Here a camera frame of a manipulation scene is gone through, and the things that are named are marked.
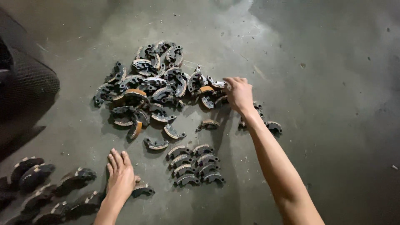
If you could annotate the person's right hand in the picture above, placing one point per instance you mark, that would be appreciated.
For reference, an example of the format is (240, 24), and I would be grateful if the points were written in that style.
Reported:
(240, 95)

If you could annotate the person's left hand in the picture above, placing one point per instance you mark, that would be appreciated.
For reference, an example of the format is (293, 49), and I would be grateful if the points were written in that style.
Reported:
(120, 179)

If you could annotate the person's right fingers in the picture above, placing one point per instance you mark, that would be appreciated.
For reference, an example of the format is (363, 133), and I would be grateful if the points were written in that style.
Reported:
(230, 82)

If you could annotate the grey metal brake shoe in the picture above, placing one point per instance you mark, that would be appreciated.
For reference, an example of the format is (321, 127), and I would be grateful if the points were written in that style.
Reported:
(207, 125)
(173, 132)
(274, 126)
(217, 83)
(155, 144)
(143, 190)

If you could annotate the heap of brake shoes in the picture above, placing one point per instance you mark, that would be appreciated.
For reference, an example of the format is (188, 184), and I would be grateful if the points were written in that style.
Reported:
(147, 87)

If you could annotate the neat double row brake shoes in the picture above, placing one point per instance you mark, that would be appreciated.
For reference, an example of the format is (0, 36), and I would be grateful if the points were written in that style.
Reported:
(195, 165)

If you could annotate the black mesh sack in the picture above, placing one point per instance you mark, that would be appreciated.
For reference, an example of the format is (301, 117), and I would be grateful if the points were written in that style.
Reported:
(25, 84)

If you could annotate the long rows of dark brake shoes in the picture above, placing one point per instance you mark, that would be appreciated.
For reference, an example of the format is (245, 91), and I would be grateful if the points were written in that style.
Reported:
(40, 190)

